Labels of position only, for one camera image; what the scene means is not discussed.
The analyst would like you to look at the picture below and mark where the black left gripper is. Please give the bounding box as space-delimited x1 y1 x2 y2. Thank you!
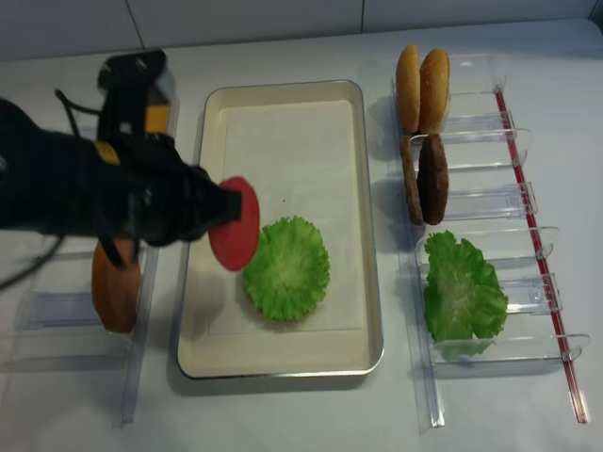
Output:
89 134 242 247

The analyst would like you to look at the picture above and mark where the red tomato slice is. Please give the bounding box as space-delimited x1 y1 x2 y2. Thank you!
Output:
209 176 260 271

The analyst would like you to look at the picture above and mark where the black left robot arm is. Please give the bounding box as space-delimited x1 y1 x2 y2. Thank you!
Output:
1 94 240 246

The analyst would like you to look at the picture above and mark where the green lettuce leaf on tray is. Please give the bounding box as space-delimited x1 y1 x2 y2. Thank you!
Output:
242 216 331 322

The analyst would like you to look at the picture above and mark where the orange cheese slice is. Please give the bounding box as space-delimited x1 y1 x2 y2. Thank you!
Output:
145 91 171 135

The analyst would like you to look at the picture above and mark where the brown meat patty left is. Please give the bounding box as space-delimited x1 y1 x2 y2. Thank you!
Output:
399 136 424 226

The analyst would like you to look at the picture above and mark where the dark brown meat patty right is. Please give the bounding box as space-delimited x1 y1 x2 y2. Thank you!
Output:
416 134 449 225

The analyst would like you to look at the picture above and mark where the green lettuce leaf in rack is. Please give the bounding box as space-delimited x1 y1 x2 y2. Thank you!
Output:
423 231 509 361

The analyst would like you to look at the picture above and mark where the brown bun top left rack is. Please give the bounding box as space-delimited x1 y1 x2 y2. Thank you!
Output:
91 240 141 334

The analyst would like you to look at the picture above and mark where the cream rectangular metal tray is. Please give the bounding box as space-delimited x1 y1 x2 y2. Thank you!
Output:
175 80 383 379

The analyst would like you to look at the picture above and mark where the clear acrylic left rack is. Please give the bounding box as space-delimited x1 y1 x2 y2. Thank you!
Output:
0 46 183 428

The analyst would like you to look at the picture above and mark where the clear acrylic rack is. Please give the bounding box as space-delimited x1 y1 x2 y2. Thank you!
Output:
0 46 183 428
391 54 590 428

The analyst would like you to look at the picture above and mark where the tan bun half left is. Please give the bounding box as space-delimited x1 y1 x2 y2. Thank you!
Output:
396 44 420 134

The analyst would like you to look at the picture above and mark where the tan bun half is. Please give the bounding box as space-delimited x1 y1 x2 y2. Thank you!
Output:
396 44 420 134
419 48 449 134

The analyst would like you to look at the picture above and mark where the tan bun half right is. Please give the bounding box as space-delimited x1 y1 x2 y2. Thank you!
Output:
419 48 449 134

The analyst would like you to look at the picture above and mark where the clear acrylic right rack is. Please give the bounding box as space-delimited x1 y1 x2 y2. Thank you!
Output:
391 54 590 428

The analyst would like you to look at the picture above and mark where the red rod on rack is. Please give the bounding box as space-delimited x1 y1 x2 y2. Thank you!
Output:
494 87 591 425

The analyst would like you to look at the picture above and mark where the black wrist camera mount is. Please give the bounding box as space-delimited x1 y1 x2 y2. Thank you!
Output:
97 50 167 141

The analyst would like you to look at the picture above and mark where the black cable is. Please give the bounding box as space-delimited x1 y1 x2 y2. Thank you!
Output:
0 88 142 291

